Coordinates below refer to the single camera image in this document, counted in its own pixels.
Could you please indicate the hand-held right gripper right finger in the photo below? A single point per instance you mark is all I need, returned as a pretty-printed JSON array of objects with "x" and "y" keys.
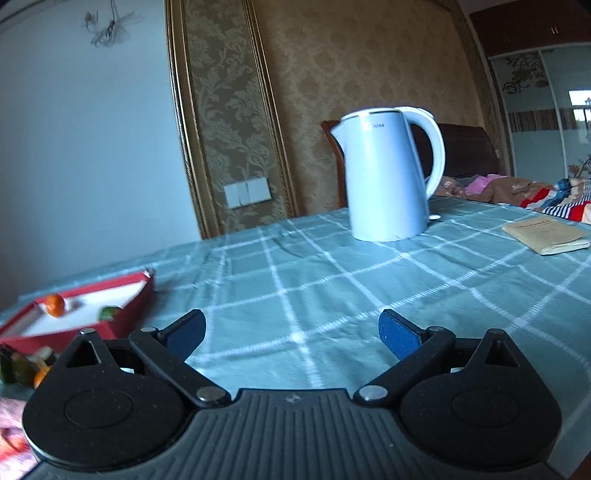
[{"x": 397, "y": 334}]

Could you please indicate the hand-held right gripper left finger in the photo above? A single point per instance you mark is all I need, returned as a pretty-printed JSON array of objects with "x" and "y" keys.
[{"x": 187, "y": 334}]

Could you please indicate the red shallow cardboard box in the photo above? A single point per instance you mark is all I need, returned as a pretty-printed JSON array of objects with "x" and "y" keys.
[{"x": 124, "y": 314}]

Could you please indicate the green cucumber piece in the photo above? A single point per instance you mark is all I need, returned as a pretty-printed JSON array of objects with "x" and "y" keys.
[{"x": 109, "y": 314}]

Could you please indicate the green checked tablecloth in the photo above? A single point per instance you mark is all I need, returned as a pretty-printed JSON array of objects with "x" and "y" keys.
[{"x": 323, "y": 277}]

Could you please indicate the orange mandarin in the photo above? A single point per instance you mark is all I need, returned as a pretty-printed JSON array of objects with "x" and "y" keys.
[{"x": 54, "y": 306}]

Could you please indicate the white electric kettle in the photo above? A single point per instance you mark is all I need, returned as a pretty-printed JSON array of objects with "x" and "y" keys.
[{"x": 383, "y": 184}]

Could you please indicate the small orange object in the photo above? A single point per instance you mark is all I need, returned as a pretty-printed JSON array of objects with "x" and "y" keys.
[{"x": 40, "y": 378}]

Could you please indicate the tan paperback book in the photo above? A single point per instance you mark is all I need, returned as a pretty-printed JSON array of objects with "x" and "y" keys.
[{"x": 545, "y": 233}]

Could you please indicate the brown blanket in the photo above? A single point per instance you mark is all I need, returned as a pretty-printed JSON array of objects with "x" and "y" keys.
[{"x": 517, "y": 191}]

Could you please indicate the wooden bed headboard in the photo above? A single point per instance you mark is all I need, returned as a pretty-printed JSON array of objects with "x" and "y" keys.
[{"x": 461, "y": 152}]

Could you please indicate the pink patterned cloth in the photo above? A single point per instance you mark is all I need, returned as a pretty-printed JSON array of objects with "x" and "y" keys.
[{"x": 11, "y": 424}]

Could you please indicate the pile of clothes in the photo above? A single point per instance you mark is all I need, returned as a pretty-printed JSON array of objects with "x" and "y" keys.
[{"x": 568, "y": 203}]

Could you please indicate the wardrobe with sliding glass doors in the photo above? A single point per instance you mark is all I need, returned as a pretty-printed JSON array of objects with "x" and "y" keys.
[{"x": 531, "y": 101}]

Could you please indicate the white wall switch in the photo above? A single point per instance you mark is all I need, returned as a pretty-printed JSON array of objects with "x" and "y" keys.
[{"x": 248, "y": 194}]

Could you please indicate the gold wall frame moulding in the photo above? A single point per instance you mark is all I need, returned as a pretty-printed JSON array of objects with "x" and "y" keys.
[{"x": 184, "y": 115}]

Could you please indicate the white wall decoration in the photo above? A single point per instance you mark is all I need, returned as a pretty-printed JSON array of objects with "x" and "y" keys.
[{"x": 108, "y": 27}]

